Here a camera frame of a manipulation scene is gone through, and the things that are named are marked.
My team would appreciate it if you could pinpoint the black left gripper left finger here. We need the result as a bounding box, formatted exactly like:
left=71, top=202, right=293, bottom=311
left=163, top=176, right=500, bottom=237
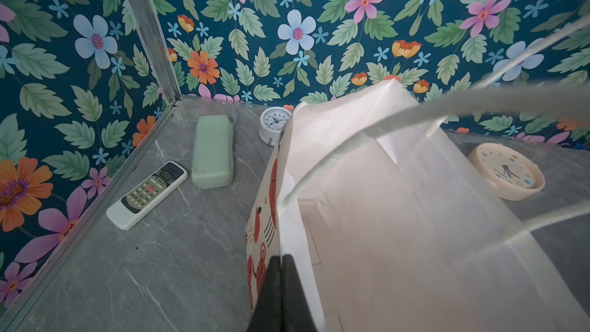
left=246, top=256, right=283, bottom=332

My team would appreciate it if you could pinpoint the green glasses case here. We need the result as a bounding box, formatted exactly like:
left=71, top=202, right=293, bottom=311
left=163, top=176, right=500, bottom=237
left=191, top=115, right=234, bottom=189

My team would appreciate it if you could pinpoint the red white paper bag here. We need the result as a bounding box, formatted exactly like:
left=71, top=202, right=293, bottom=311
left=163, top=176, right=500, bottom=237
left=245, top=61, right=589, bottom=331

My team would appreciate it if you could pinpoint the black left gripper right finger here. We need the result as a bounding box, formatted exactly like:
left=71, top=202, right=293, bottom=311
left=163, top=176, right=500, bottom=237
left=282, top=255, right=317, bottom=332

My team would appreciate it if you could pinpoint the white remote control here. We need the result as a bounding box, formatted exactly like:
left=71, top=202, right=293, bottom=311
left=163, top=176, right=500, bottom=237
left=106, top=161, right=188, bottom=231

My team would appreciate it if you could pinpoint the white round alarm clock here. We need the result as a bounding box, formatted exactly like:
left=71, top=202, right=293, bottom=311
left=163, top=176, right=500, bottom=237
left=259, top=107, right=292, bottom=147

